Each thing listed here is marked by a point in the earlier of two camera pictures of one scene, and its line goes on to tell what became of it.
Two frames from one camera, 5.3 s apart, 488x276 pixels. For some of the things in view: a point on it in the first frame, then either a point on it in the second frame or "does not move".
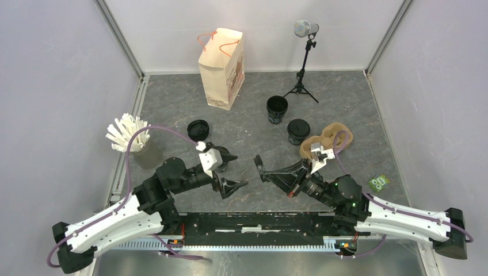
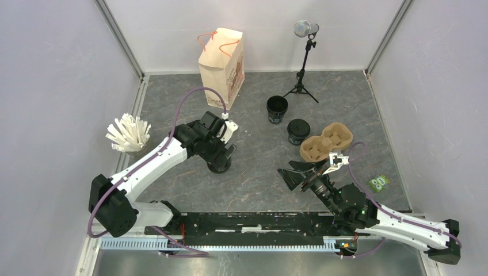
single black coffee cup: [296, 134] does not move
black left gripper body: [197, 179] → [213, 148]
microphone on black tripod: [303, 29] does not move
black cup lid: [299, 127] does not move
